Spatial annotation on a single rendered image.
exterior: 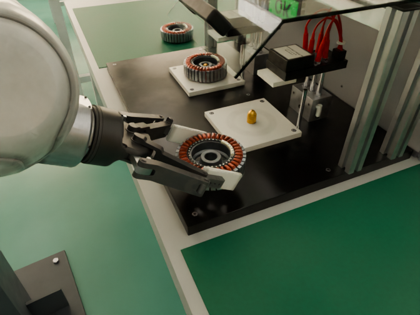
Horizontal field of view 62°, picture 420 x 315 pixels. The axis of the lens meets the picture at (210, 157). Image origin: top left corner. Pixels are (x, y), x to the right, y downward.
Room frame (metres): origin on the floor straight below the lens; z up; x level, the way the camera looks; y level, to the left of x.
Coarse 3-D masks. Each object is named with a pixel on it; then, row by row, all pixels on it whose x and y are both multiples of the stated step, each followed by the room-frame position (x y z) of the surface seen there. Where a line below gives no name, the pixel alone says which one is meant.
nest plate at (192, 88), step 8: (176, 72) 0.84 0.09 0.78; (176, 80) 0.82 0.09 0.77; (184, 80) 0.80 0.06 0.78; (224, 80) 0.80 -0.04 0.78; (232, 80) 0.80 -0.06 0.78; (240, 80) 0.80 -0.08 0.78; (184, 88) 0.76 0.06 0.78; (192, 88) 0.76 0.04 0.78; (200, 88) 0.76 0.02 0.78; (208, 88) 0.76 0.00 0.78; (216, 88) 0.77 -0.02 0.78; (224, 88) 0.77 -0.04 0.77
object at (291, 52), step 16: (272, 48) 0.66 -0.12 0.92; (288, 48) 0.66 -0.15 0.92; (272, 64) 0.64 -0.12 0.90; (288, 64) 0.60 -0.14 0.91; (304, 64) 0.62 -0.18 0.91; (320, 64) 0.64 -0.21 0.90; (336, 64) 0.65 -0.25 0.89; (272, 80) 0.61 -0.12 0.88; (288, 80) 0.60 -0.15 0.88; (304, 80) 0.69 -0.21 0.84; (320, 80) 0.65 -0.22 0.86
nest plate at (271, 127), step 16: (208, 112) 0.65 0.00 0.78; (224, 112) 0.65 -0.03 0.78; (240, 112) 0.65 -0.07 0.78; (256, 112) 0.65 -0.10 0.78; (272, 112) 0.65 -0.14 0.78; (224, 128) 0.59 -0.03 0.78; (240, 128) 0.59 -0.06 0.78; (256, 128) 0.59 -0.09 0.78; (272, 128) 0.59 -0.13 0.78; (288, 128) 0.59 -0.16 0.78; (256, 144) 0.53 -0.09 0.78; (272, 144) 0.55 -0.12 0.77
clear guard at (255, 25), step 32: (224, 0) 0.49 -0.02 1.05; (256, 0) 0.46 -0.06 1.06; (288, 0) 0.46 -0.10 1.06; (320, 0) 0.46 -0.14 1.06; (352, 0) 0.46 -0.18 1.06; (384, 0) 0.46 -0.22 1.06; (416, 0) 0.47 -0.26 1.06; (192, 32) 0.49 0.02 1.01; (256, 32) 0.40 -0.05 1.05; (224, 64) 0.39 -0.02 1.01
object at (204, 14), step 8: (184, 0) 0.49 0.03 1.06; (192, 0) 0.48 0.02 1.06; (200, 0) 0.46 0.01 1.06; (192, 8) 0.46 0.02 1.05; (200, 8) 0.45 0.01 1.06; (208, 8) 0.44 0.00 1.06; (200, 16) 0.44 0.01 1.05; (208, 16) 0.42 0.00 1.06; (216, 16) 0.42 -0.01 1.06; (216, 24) 0.42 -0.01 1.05; (224, 24) 0.43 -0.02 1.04; (224, 32) 0.43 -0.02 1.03
